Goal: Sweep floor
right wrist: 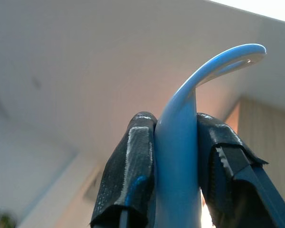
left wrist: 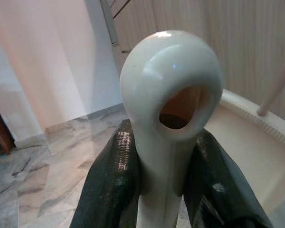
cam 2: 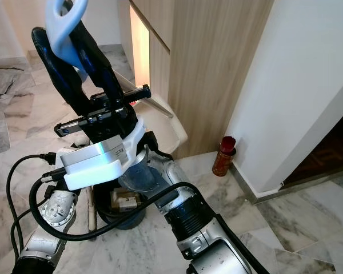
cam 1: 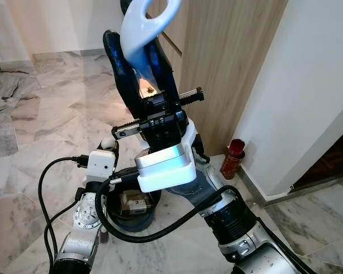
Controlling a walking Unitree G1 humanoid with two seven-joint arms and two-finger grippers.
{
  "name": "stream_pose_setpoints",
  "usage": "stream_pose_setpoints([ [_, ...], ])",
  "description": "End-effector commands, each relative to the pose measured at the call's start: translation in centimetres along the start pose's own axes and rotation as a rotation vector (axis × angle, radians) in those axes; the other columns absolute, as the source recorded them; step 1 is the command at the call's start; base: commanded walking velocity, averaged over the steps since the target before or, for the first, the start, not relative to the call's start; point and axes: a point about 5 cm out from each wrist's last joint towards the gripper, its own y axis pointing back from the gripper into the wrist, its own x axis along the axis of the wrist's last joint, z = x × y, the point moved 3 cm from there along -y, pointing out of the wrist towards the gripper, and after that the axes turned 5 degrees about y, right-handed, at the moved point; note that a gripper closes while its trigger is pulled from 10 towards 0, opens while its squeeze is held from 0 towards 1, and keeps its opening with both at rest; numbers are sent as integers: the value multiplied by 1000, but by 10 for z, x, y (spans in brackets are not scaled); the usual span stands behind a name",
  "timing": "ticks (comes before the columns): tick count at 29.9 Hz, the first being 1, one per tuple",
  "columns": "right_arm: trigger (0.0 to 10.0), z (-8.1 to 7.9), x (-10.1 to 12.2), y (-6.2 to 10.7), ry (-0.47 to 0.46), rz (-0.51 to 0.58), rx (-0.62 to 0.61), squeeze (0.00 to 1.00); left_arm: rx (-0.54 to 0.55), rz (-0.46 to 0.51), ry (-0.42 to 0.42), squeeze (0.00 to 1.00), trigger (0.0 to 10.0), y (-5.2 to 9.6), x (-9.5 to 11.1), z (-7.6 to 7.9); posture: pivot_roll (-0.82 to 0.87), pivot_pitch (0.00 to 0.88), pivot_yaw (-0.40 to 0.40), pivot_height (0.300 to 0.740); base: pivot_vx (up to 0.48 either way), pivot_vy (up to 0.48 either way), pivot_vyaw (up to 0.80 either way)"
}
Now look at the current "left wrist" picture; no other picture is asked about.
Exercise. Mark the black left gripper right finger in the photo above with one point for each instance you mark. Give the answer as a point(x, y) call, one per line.
point(218, 190)

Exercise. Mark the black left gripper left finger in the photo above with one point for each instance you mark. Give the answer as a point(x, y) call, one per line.
point(109, 180)

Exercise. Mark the beige dustpan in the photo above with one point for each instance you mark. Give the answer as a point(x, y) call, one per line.
point(240, 142)

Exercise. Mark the brown wooden cabinet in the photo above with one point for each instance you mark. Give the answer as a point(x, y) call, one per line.
point(2, 133)

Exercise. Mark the beige ribbed folding door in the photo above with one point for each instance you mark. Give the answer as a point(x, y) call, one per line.
point(240, 35)

